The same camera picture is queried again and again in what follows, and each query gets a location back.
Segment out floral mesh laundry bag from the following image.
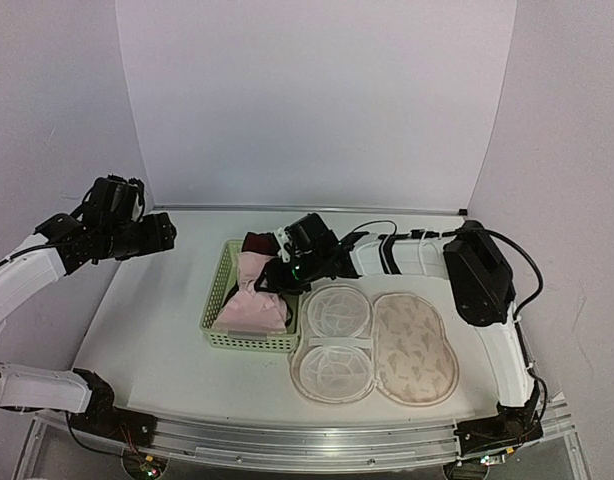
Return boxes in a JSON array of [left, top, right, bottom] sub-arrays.
[[290, 285, 460, 407]]

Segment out dark red bra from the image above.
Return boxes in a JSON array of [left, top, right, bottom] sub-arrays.
[[241, 232, 280, 257]]

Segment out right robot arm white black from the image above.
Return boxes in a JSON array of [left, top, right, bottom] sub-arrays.
[[254, 213, 545, 443]]

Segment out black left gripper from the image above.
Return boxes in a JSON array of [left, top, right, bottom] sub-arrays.
[[101, 212, 176, 261]]

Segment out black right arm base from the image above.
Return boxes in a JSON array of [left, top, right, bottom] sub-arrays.
[[454, 401, 543, 458]]

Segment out aluminium front rail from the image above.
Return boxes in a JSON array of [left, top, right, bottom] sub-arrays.
[[16, 379, 588, 480]]

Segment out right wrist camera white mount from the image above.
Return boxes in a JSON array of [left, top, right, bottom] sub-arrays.
[[273, 227, 299, 263]]

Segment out light pink bra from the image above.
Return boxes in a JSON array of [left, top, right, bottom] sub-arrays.
[[212, 252, 288, 334]]

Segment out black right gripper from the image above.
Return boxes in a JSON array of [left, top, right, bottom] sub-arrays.
[[254, 250, 324, 296]]

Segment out green plastic basket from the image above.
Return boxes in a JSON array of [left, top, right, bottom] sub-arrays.
[[200, 232, 302, 354]]

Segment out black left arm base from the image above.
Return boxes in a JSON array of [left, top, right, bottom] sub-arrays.
[[69, 368, 157, 447]]

